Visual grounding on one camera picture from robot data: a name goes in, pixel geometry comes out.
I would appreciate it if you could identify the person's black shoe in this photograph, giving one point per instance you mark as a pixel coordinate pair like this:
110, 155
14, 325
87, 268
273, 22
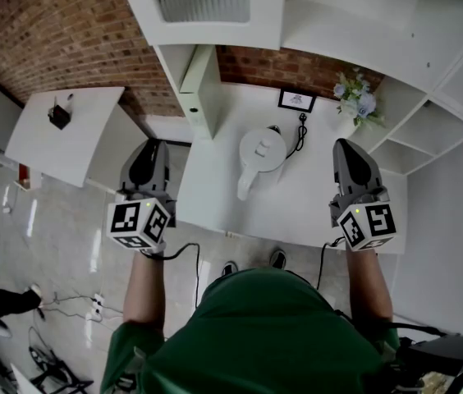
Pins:
229, 268
278, 259

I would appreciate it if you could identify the red panel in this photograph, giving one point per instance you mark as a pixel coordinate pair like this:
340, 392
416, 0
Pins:
23, 172

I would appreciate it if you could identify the white electric kettle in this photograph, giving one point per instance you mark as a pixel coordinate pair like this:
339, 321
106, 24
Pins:
262, 150

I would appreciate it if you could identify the white side table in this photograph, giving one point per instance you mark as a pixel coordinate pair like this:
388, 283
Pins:
71, 146

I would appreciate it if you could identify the white power strip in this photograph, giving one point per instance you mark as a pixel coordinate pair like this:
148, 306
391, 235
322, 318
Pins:
98, 302

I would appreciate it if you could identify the black body-worn device pack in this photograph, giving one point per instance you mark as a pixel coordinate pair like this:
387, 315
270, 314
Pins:
441, 351

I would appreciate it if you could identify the person's right forearm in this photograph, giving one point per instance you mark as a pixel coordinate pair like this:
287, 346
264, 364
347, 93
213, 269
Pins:
369, 290

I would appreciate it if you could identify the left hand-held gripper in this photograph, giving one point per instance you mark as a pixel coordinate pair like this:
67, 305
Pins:
125, 220

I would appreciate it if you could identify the black picture frame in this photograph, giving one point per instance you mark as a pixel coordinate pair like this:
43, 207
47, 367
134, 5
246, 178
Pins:
297, 100

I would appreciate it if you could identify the white desk with shelving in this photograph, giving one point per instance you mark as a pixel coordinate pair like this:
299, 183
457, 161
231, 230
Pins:
297, 203

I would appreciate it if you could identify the white vase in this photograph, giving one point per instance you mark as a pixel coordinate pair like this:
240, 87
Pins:
346, 127

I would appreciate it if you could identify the person's left forearm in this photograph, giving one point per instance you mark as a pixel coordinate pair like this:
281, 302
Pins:
145, 294

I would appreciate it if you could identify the black metal stand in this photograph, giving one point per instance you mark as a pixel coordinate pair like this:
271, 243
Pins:
57, 369

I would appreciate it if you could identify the person's green shirt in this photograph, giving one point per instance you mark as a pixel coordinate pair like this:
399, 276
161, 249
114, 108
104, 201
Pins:
264, 335

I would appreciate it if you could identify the small black box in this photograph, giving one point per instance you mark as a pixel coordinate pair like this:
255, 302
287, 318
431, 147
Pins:
60, 117

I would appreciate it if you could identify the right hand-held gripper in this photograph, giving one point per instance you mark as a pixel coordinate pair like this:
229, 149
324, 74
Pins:
379, 220

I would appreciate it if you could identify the person's right black shoe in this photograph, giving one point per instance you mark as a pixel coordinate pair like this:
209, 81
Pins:
278, 259

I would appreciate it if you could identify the blue and white artificial flowers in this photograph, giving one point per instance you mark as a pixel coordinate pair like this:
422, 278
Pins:
365, 105

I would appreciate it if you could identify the person's left black shoe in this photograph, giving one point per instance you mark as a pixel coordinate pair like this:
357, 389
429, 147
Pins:
229, 268

